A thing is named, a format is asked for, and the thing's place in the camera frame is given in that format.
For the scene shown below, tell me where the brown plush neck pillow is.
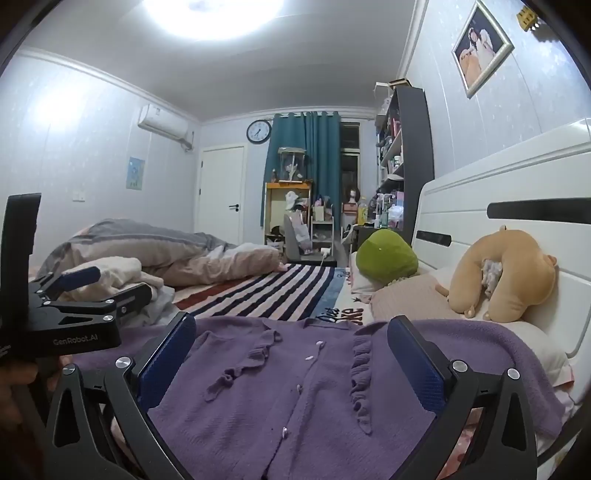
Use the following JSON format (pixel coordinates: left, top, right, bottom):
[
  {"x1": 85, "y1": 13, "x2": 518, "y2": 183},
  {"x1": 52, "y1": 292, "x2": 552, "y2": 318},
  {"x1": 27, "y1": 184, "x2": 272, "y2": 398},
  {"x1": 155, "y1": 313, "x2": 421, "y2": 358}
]
[{"x1": 435, "y1": 224, "x2": 559, "y2": 324}]

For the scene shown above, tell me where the grey bag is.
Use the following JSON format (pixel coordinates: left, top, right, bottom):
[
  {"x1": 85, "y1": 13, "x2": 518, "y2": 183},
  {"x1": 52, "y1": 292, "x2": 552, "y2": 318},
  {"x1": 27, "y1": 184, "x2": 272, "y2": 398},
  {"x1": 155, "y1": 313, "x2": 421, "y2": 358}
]
[{"x1": 283, "y1": 215, "x2": 312, "y2": 264}]

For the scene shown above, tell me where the round ceiling lamp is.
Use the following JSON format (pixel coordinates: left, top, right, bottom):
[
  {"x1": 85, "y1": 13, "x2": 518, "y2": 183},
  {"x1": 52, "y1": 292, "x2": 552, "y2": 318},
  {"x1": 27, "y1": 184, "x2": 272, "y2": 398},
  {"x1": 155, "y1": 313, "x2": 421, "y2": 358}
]
[{"x1": 141, "y1": 0, "x2": 284, "y2": 40}]

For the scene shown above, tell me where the framed wall picture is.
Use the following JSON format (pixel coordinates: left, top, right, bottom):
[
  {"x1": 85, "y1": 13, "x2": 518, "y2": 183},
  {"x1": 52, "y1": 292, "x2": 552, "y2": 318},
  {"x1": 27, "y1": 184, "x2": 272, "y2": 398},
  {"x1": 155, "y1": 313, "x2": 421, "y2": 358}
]
[{"x1": 451, "y1": 0, "x2": 515, "y2": 99}]

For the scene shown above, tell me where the green plush pillow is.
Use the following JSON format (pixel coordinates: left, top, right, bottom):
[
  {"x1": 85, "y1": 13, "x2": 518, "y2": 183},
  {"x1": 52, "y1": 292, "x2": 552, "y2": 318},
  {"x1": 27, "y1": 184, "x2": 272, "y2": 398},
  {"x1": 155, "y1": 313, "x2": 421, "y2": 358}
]
[{"x1": 355, "y1": 229, "x2": 419, "y2": 284}]

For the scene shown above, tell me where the person's left hand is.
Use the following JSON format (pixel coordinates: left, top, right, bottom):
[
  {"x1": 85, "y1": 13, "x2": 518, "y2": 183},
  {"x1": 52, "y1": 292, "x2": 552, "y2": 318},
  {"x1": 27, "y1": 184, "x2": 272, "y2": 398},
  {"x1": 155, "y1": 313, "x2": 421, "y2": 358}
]
[{"x1": 0, "y1": 356, "x2": 75, "y2": 430}]

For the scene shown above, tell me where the beige folded blanket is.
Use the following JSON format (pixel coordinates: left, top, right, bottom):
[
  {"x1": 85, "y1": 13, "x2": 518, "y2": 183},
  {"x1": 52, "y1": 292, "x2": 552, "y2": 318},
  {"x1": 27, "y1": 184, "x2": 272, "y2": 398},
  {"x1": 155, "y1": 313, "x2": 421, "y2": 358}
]
[{"x1": 34, "y1": 218, "x2": 289, "y2": 291}]

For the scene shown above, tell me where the yellow framed cabinet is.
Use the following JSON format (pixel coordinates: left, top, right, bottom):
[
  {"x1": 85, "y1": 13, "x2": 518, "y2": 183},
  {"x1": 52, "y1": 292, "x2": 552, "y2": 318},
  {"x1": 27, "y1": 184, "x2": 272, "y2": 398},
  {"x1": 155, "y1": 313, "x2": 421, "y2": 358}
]
[{"x1": 264, "y1": 181, "x2": 315, "y2": 247}]

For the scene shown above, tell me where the dark tall bookshelf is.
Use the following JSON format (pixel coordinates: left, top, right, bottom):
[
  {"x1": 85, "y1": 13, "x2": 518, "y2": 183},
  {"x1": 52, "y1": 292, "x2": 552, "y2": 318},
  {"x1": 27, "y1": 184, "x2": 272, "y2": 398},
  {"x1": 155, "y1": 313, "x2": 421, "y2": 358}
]
[{"x1": 374, "y1": 82, "x2": 435, "y2": 245}]

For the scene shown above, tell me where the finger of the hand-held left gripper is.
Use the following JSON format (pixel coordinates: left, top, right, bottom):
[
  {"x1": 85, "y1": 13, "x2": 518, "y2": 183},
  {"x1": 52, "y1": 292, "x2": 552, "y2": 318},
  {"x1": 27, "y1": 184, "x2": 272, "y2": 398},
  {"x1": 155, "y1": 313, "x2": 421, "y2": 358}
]
[
  {"x1": 41, "y1": 282, "x2": 153, "y2": 329},
  {"x1": 30, "y1": 266, "x2": 102, "y2": 303}
]

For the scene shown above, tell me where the small white shelf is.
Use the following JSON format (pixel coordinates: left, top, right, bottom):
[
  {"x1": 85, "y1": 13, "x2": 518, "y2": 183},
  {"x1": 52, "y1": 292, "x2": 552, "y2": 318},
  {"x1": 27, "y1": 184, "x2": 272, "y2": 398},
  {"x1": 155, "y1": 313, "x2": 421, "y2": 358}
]
[{"x1": 310, "y1": 203, "x2": 335, "y2": 250}]

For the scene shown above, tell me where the window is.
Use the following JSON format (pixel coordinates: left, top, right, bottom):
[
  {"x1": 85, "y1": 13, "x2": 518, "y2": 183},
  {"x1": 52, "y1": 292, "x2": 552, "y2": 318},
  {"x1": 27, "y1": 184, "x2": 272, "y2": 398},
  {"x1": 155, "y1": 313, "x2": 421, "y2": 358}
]
[{"x1": 339, "y1": 121, "x2": 361, "y2": 217}]

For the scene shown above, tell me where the white air conditioner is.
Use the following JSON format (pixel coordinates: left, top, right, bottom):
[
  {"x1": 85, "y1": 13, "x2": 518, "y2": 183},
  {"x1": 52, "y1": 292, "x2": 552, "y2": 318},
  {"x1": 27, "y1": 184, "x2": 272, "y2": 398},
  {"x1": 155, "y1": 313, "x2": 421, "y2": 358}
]
[{"x1": 137, "y1": 104, "x2": 195, "y2": 151}]

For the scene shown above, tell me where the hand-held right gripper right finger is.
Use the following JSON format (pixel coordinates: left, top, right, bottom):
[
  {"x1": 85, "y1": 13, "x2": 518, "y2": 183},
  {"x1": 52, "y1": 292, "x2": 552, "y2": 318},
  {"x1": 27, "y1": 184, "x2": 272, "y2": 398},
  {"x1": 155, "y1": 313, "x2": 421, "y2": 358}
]
[{"x1": 387, "y1": 315, "x2": 539, "y2": 480}]

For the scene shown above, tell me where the dark desk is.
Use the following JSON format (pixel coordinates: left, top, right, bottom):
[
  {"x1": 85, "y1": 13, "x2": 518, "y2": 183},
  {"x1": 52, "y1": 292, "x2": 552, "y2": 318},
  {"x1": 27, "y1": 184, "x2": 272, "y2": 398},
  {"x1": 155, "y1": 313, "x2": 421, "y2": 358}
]
[{"x1": 342, "y1": 224, "x2": 407, "y2": 254}]

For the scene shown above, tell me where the glass display case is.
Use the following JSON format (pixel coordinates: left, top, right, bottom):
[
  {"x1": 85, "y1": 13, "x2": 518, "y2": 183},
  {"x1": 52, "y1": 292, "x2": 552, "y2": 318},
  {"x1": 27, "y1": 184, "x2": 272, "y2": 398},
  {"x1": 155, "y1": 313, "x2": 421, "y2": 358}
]
[{"x1": 277, "y1": 147, "x2": 308, "y2": 183}]

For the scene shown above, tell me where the white bed headboard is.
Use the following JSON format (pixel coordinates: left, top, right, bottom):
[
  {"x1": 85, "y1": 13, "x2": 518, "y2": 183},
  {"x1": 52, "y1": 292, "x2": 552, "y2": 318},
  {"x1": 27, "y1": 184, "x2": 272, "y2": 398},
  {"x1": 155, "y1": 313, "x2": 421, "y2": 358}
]
[{"x1": 411, "y1": 117, "x2": 591, "y2": 361}]

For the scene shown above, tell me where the yellow guitar headstock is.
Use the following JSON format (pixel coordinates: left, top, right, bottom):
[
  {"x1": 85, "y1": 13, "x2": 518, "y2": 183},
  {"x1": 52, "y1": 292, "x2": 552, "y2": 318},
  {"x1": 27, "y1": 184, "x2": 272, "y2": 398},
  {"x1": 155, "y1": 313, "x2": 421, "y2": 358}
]
[{"x1": 516, "y1": 7, "x2": 539, "y2": 32}]

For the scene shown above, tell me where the small blue wall poster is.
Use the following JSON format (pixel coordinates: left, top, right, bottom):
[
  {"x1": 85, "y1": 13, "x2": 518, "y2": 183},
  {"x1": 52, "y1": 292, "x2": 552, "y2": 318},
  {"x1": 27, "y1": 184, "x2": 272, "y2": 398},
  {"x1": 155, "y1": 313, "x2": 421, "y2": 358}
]
[{"x1": 126, "y1": 157, "x2": 146, "y2": 190}]

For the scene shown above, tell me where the round wall clock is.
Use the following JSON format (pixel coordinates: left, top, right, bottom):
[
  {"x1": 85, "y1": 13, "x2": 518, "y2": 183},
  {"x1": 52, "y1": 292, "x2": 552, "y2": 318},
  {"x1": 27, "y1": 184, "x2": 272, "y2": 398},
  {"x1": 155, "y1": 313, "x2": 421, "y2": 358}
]
[{"x1": 246, "y1": 119, "x2": 273, "y2": 145}]

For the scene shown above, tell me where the white door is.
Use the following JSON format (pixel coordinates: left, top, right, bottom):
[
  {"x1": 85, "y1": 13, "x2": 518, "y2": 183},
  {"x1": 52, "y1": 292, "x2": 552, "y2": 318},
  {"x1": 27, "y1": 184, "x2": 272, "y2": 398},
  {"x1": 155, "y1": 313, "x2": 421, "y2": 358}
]
[{"x1": 198, "y1": 145, "x2": 245, "y2": 245}]

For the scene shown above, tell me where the pink navy striped blanket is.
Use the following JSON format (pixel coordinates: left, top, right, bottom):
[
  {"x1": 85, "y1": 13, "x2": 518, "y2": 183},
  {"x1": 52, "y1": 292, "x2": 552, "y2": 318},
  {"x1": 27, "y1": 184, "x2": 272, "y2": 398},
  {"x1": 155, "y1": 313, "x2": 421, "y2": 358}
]
[{"x1": 120, "y1": 265, "x2": 375, "y2": 330}]

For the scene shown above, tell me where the purple knitted cardigan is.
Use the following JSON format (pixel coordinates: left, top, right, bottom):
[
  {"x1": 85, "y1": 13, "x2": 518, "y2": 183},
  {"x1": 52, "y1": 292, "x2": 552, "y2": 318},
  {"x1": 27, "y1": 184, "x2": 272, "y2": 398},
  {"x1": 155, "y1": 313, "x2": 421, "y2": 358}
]
[{"x1": 69, "y1": 316, "x2": 573, "y2": 480}]

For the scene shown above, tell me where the white pillow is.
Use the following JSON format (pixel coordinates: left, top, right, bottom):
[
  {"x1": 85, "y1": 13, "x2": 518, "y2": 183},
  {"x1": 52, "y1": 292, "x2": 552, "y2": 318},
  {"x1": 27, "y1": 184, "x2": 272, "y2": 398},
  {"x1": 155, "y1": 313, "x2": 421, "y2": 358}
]
[{"x1": 462, "y1": 316, "x2": 573, "y2": 386}]

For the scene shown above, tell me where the teal curtain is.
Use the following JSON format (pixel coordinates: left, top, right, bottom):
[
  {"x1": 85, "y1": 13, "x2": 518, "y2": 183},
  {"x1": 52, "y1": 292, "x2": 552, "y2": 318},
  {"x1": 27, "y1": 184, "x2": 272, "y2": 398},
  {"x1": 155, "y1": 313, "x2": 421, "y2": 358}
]
[{"x1": 261, "y1": 111, "x2": 342, "y2": 232}]

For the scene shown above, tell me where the pale crumpled cloth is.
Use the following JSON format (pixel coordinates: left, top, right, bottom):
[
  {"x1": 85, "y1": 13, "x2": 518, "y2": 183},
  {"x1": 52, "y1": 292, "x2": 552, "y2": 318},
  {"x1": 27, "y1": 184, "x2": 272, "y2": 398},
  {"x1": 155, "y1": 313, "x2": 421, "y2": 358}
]
[{"x1": 60, "y1": 257, "x2": 176, "y2": 324}]

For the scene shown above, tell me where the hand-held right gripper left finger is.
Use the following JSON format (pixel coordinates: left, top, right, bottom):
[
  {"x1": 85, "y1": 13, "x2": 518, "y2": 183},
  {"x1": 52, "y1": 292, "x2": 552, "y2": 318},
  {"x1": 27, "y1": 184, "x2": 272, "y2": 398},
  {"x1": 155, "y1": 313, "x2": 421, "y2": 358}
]
[{"x1": 44, "y1": 311, "x2": 199, "y2": 480}]

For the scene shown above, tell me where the pale pink pillow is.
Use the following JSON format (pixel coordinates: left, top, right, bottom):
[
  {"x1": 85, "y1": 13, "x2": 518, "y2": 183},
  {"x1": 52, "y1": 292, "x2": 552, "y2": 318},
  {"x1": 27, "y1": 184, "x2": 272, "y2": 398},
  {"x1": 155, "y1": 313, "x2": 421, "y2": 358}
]
[{"x1": 348, "y1": 251, "x2": 386, "y2": 295}]

